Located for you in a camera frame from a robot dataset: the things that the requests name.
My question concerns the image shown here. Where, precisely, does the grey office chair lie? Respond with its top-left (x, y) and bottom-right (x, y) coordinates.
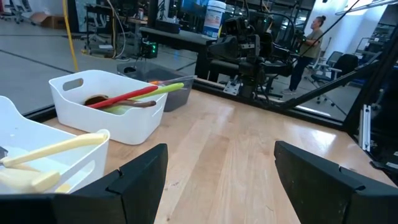
top-left (317, 50), bottom-right (345, 75)

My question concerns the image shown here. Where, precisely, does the white plastic bin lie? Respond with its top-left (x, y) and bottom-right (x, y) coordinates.
top-left (0, 95), bottom-right (111, 195)
top-left (49, 69), bottom-right (169, 146)

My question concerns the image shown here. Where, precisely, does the grey computer cart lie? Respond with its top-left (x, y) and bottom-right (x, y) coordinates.
top-left (139, 26), bottom-right (218, 80)

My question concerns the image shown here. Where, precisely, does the round blue white object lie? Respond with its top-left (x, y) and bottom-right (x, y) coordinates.
top-left (202, 0), bottom-right (227, 39)

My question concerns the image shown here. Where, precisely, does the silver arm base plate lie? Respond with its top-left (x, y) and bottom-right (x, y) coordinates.
top-left (223, 79), bottom-right (242, 96)

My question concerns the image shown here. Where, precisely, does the black box green light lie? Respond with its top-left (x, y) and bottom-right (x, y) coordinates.
top-left (141, 40), bottom-right (159, 60)

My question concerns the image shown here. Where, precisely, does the black office chair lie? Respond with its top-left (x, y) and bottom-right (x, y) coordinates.
top-left (310, 53), bottom-right (360, 105)

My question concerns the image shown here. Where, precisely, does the green silicone spoon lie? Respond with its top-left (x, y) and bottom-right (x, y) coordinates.
top-left (102, 82), bottom-right (185, 116)

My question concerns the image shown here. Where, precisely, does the yellow floor cable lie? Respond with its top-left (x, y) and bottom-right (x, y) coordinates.
top-left (62, 0), bottom-right (80, 73)

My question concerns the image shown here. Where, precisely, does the brown cardboard box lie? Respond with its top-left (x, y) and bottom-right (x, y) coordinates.
top-left (30, 12), bottom-right (67, 30)

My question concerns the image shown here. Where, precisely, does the large dark wooden spoon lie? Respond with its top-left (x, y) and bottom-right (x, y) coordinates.
top-left (84, 95), bottom-right (157, 110)

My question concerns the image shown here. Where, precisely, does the person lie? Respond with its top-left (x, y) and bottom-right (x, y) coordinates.
top-left (281, 14), bottom-right (327, 96)

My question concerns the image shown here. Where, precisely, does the silver aluminium bracket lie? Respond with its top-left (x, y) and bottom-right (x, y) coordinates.
top-left (358, 104), bottom-right (373, 153)

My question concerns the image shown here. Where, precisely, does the red silicone spoon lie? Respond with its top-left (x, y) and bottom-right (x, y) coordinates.
top-left (86, 85), bottom-right (159, 110)

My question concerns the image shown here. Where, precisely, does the black background workbench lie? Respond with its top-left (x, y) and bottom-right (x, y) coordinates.
top-left (83, 2), bottom-right (149, 59)

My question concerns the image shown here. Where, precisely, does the grey translucent plastic bin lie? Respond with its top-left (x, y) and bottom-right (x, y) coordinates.
top-left (117, 60), bottom-right (198, 113)

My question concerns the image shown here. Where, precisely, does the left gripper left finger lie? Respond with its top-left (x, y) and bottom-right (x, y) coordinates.
top-left (71, 142), bottom-right (169, 224)

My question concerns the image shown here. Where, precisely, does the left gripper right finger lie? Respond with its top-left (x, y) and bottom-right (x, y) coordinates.
top-left (274, 141), bottom-right (365, 224)

